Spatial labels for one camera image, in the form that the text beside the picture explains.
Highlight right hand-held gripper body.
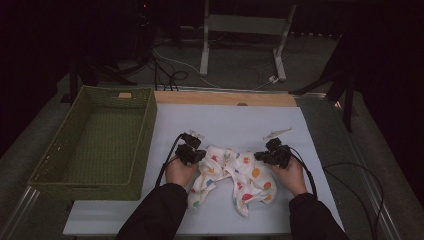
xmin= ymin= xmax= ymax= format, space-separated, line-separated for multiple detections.
xmin=263 ymin=128 xmax=293 ymax=169

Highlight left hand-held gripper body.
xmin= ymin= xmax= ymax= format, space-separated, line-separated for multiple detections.
xmin=175 ymin=129 xmax=205 ymax=166

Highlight white patterned baby pants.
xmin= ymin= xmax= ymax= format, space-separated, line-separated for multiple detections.
xmin=187 ymin=144 xmax=278 ymax=218

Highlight green woven basket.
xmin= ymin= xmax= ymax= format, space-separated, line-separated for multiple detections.
xmin=27 ymin=85 xmax=158 ymax=202

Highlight wooden board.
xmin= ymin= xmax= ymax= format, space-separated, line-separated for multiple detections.
xmin=154 ymin=91 xmax=298 ymax=108

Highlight dark stand with splayed legs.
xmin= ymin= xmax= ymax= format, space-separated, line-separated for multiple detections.
xmin=59 ymin=56 xmax=138 ymax=104

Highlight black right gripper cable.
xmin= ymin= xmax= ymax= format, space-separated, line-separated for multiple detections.
xmin=288 ymin=146 xmax=318 ymax=198

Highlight black floor cables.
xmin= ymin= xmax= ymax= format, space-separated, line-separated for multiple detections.
xmin=149 ymin=54 xmax=189 ymax=92

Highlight white floor cable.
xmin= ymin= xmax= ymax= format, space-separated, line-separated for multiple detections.
xmin=153 ymin=48 xmax=221 ymax=89

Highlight dark stand with tall post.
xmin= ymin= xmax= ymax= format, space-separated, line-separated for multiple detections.
xmin=289 ymin=33 xmax=356 ymax=133

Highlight long looped black cable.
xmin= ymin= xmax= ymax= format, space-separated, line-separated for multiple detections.
xmin=322 ymin=162 xmax=384 ymax=240

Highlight metal rail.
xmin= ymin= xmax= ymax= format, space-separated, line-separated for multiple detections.
xmin=0 ymin=185 xmax=41 ymax=240
xmin=333 ymin=99 xmax=401 ymax=240

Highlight white metal table frame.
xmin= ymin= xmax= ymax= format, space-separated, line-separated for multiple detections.
xmin=199 ymin=0 xmax=298 ymax=83

